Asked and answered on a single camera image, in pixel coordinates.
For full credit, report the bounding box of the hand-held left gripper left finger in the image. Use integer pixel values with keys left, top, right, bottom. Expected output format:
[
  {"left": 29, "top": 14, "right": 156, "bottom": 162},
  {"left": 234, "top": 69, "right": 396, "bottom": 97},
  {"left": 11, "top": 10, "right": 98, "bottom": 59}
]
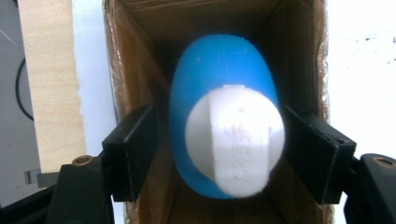
[{"left": 101, "top": 105, "right": 159, "bottom": 203}]

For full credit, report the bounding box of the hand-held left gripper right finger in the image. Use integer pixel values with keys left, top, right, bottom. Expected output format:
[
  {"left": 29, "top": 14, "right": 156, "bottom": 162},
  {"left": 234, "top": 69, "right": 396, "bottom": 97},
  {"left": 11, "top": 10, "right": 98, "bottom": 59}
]
[{"left": 282, "top": 105, "right": 358, "bottom": 206}]

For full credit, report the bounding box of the blue bottle with white cap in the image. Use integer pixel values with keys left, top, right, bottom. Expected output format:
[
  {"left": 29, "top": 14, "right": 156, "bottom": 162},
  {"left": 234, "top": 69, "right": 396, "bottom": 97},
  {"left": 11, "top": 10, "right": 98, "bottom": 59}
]
[{"left": 168, "top": 34, "right": 287, "bottom": 201}]

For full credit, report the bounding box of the blue cardboard box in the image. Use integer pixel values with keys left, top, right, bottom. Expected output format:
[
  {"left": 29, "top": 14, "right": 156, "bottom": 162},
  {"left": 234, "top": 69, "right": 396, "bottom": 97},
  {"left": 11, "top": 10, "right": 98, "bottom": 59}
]
[{"left": 102, "top": 0, "right": 336, "bottom": 224}]

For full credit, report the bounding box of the white table sheet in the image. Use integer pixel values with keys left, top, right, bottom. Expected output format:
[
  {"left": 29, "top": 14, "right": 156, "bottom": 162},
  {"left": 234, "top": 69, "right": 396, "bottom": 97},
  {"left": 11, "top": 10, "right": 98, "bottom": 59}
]
[{"left": 70, "top": 0, "right": 396, "bottom": 224}]

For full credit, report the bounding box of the black floor cable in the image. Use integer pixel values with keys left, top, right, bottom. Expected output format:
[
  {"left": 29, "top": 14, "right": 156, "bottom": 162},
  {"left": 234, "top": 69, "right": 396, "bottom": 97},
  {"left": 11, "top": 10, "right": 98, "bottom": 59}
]
[{"left": 14, "top": 57, "right": 35, "bottom": 122}]

